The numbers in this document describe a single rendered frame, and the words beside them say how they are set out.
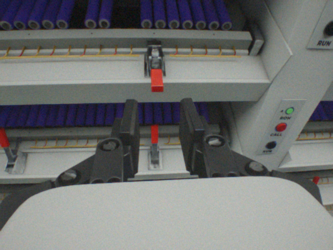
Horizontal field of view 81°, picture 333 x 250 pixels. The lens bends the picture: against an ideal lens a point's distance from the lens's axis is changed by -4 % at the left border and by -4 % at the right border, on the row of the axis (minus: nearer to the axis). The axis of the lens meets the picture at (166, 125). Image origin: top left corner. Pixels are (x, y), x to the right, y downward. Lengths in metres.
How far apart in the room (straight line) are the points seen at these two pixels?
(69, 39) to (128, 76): 0.09
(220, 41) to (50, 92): 0.24
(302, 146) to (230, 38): 0.32
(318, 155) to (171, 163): 0.33
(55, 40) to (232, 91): 0.25
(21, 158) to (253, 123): 0.43
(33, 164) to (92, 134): 0.13
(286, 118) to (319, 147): 0.21
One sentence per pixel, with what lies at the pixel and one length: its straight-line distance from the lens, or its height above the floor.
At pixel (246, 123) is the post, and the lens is 0.38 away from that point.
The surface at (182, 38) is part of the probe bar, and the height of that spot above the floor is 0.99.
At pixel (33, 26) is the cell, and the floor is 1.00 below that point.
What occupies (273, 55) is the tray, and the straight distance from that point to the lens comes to 0.31.
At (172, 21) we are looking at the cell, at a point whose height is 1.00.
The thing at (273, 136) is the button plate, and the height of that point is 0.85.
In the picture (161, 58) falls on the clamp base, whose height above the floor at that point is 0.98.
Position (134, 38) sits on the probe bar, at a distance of 0.29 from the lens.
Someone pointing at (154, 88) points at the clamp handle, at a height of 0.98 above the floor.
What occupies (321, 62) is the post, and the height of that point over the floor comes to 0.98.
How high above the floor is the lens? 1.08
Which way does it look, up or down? 42 degrees down
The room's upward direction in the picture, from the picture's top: 3 degrees clockwise
